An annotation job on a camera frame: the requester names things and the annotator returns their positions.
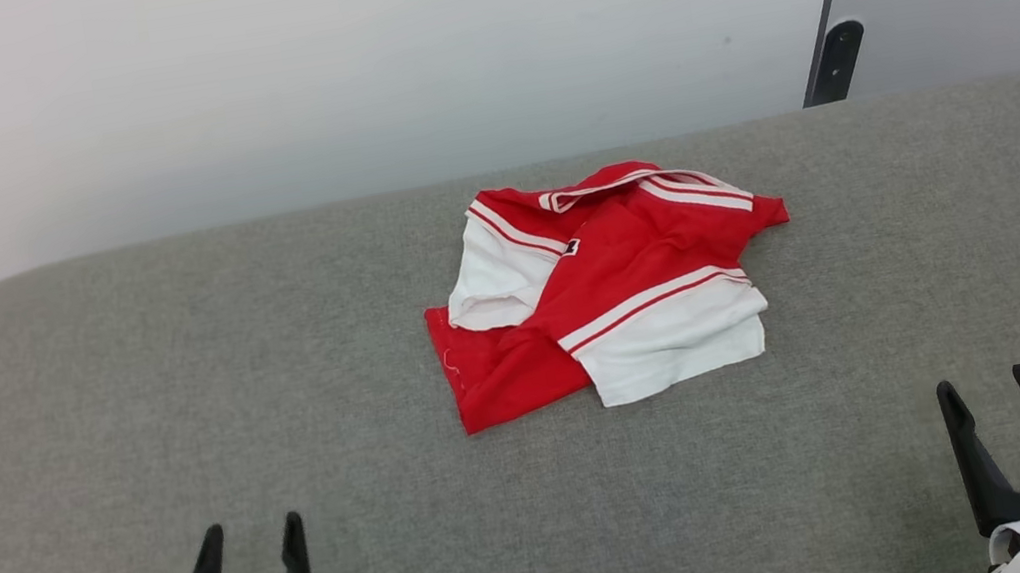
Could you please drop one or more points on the red and white jersey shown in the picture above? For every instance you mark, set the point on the red and white jersey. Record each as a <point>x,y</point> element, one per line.
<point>627,259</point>

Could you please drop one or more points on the black wall bracket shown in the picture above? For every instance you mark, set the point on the black wall bracket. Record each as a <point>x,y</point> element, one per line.
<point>838,60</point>

